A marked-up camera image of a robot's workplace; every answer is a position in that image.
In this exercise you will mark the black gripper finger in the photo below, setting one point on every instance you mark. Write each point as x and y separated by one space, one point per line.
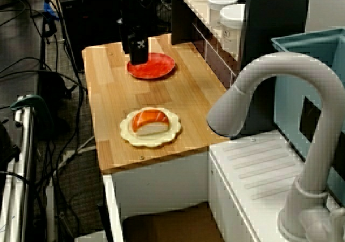
138 53
124 42

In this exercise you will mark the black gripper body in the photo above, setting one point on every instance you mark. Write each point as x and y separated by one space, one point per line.
132 13

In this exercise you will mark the salmon sushi toy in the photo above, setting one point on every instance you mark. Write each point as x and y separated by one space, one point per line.
151 123

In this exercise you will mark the red round plate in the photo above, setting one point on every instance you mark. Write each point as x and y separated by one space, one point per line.
159 69

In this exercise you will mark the black computer case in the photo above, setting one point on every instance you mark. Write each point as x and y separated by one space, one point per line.
89 31

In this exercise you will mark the black upright panel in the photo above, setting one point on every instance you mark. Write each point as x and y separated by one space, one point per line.
180 15
269 15

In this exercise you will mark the white lidded jar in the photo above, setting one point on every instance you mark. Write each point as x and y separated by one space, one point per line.
231 26
215 5

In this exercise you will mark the cream scalloped plate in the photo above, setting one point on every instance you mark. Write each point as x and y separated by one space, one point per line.
129 137

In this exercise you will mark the green clamp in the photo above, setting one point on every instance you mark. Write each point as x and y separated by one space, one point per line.
27 100

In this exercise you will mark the grey toy faucet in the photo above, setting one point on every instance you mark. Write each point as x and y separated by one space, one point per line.
269 64

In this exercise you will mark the teal plastic bin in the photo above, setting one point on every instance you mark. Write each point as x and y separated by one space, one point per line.
291 77

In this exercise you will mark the white toy sink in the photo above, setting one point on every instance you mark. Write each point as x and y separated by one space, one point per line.
256 158

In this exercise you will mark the aluminium frame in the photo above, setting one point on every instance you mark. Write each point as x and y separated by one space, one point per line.
25 145

